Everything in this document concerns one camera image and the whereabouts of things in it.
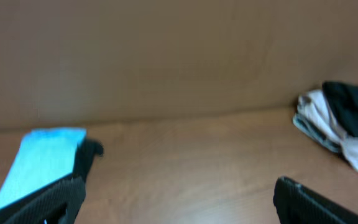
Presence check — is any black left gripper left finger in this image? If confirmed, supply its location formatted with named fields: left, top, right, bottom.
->
left=0, top=175, right=86, bottom=224

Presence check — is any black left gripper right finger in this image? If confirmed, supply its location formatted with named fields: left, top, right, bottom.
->
left=273, top=176, right=358, bottom=224

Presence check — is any black t-shirt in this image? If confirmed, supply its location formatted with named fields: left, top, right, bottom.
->
left=322, top=82, right=358, bottom=138

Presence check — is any light blue printed t-shirt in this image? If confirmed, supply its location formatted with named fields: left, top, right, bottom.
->
left=0, top=128, right=86, bottom=209

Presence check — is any black garment under blue shirt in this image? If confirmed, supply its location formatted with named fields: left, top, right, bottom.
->
left=72, top=138, right=104, bottom=182

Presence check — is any beige folded shirt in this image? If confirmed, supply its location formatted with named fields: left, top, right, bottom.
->
left=293, top=90, right=358, bottom=172

